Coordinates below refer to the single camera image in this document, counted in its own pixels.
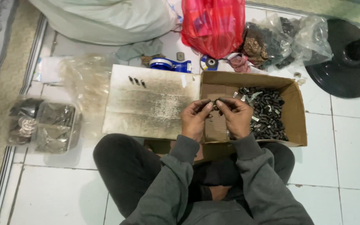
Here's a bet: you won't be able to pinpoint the person's left hand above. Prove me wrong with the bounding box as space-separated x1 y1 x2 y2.
180 98 214 143

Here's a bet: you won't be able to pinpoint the person's right hand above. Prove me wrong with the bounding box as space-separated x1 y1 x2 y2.
214 97 255 140

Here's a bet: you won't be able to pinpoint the pile of black cylinder parts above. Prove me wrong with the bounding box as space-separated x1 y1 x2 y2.
232 86 289 142

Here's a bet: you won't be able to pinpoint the worn grey cardboard sheet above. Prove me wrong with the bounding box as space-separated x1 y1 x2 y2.
102 64 202 140

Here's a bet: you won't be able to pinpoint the pink plastic bag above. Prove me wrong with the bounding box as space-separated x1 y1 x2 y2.
227 53 252 74

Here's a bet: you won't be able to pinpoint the brown cardboard box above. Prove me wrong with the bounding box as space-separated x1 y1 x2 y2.
142 71 308 163

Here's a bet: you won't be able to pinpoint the blue tape dispenser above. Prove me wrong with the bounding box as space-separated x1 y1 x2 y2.
149 57 192 74

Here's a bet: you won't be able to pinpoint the small blue tape roll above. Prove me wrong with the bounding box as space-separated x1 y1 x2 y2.
200 55 219 71

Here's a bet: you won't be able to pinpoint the person's bare foot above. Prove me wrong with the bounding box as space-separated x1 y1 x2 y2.
209 185 233 201

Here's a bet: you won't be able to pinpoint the person's black trousers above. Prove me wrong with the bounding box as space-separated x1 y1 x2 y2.
92 133 296 219

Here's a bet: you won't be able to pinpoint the clear bag of dark parts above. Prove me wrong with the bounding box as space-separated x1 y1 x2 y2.
239 14 293 70
280 16 334 67

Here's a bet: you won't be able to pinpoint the grey-green cloth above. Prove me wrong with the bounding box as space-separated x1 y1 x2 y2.
116 38 164 62

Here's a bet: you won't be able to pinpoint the person's grey sweater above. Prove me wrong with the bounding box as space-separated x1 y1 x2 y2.
119 134 315 225

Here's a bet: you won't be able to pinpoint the red plastic bag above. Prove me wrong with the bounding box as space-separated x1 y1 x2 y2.
181 0 246 60

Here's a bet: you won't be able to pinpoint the empty clear plastic bag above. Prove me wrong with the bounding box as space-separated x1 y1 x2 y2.
58 53 119 141

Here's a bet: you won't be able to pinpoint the black round fan base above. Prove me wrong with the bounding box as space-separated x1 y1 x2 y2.
304 18 360 99

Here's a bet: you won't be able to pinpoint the large white sack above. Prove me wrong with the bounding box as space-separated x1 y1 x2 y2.
28 0 179 46

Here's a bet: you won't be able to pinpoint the clear tray of bagged parts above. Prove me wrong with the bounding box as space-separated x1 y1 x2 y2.
6 95 83 155

